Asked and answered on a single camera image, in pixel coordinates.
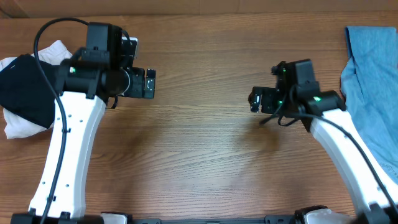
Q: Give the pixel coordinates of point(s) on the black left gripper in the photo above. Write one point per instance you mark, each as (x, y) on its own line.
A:
(137, 89)

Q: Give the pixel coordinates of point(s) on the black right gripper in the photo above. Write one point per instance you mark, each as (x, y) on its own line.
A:
(268, 95)

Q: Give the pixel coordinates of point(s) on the black t-shirt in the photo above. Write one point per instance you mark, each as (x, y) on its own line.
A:
(25, 93)

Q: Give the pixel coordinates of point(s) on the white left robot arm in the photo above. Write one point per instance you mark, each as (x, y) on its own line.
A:
(84, 83)

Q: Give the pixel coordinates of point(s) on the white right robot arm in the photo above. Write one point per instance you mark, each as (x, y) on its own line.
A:
(297, 95)

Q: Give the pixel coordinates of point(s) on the light blue denim jeans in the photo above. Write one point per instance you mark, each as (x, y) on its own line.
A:
(369, 85)

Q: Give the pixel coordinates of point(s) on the folded white shorts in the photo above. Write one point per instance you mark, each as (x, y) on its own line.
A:
(18, 127)

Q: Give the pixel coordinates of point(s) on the black base frame rail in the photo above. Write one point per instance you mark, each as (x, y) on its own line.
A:
(211, 219)

